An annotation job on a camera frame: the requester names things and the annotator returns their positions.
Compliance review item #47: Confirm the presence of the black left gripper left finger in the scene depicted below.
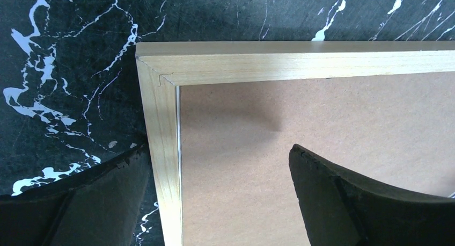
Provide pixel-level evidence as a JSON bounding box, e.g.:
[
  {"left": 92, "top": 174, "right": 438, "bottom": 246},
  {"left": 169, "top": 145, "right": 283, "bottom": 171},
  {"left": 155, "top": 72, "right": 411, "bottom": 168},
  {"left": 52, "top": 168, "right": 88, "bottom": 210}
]
[{"left": 1, "top": 144, "right": 151, "bottom": 245}]

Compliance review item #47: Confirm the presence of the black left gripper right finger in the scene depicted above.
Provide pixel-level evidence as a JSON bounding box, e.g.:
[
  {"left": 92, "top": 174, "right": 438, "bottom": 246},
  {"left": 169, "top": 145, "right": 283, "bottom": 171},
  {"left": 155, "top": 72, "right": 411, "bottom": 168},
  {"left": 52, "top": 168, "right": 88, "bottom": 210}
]
[{"left": 289, "top": 144, "right": 454, "bottom": 245}]

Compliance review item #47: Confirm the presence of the brown backing board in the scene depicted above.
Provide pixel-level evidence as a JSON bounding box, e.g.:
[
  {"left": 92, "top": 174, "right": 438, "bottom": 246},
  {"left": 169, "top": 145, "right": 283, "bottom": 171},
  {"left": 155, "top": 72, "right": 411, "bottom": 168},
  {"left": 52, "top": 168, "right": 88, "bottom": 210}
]
[{"left": 180, "top": 73, "right": 454, "bottom": 245}]

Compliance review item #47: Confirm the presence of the light wooden picture frame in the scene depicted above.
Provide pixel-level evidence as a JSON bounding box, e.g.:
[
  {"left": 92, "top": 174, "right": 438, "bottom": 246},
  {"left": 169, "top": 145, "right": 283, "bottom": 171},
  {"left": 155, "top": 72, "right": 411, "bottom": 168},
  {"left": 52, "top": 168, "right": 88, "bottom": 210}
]
[{"left": 136, "top": 41, "right": 454, "bottom": 245}]

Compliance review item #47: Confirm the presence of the cat and books photo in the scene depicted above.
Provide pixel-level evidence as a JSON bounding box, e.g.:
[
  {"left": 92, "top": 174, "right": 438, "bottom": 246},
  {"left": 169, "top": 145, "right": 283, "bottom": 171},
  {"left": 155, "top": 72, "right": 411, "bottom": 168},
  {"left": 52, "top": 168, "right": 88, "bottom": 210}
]
[{"left": 175, "top": 86, "right": 184, "bottom": 245}]

